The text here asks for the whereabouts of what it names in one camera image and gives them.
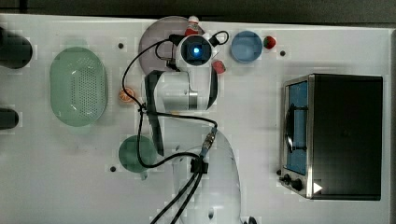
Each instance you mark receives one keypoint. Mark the black cylinder post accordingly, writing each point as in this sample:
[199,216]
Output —
[15,50]
[9,118]

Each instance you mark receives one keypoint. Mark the green perforated colander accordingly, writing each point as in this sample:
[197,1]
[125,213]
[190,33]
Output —
[78,89]

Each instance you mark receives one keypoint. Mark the lower black cylinder post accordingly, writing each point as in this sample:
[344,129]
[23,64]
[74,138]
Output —
[9,118]

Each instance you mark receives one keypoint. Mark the green mug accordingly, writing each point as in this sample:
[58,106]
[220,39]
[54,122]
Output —
[131,149]

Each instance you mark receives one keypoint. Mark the upper black cylinder post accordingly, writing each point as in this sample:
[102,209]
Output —
[15,50]

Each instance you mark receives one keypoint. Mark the grey round plate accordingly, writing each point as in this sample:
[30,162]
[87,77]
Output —
[162,55]

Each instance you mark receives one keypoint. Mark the pink strawberry toy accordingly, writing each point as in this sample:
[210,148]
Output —
[219,66]

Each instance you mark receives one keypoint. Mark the orange slice toy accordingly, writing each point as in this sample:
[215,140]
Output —
[127,95]

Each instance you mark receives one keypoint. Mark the black toaster oven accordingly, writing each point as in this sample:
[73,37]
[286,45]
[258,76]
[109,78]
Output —
[332,137]

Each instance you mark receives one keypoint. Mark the blue bowl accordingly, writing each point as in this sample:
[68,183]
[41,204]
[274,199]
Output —
[246,47]

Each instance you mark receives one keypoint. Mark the red strawberry toy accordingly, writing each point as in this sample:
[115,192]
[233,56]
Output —
[269,42]

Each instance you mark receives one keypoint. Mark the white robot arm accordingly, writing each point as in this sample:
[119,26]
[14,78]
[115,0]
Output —
[205,176]

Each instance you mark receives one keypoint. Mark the red ketchup bottle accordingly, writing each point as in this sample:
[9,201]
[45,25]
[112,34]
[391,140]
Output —
[193,26]

